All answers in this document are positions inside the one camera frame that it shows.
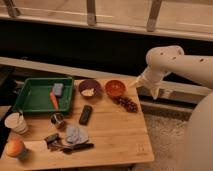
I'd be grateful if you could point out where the grey sponge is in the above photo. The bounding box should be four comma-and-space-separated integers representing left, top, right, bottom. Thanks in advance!
52, 83, 64, 97

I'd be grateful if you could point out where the purple bowl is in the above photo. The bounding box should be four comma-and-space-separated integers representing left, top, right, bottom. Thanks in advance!
78, 79, 102, 98

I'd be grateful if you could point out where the grey-blue towel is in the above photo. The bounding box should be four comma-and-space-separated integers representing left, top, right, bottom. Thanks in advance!
65, 125, 89, 144

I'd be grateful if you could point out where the dark grape bunch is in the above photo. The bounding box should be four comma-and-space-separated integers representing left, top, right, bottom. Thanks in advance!
114, 96, 138, 113

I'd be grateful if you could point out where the food in purple bowl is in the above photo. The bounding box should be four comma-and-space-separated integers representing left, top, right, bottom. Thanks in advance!
81, 88, 94, 97

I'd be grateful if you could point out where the black remote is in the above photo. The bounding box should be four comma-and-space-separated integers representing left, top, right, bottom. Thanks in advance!
79, 105, 93, 125

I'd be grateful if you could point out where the black handled tool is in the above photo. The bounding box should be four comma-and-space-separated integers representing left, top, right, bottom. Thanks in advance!
62, 143, 94, 154

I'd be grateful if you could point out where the orange bowl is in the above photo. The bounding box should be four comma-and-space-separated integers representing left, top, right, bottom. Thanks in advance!
105, 80, 126, 97

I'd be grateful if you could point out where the orange carrot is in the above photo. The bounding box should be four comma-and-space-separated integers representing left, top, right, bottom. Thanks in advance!
49, 91, 59, 110

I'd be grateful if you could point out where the white paper cup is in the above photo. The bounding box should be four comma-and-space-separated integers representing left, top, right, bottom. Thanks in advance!
4, 112, 28, 134

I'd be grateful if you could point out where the metal cup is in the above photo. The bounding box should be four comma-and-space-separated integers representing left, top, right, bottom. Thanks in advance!
51, 113, 65, 129

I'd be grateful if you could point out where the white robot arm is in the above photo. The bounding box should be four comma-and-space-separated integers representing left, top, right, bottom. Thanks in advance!
133, 45, 213, 171

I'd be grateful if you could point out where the small dark block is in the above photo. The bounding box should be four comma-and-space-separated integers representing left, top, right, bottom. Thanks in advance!
45, 133, 60, 144

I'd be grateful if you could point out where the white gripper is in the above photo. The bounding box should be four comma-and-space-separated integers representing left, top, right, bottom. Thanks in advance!
134, 67, 167, 100

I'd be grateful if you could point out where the orange apple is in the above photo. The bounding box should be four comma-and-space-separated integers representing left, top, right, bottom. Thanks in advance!
5, 139, 27, 158

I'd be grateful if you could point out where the green plastic tray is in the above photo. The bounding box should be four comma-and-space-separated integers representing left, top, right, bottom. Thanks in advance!
12, 78, 74, 115

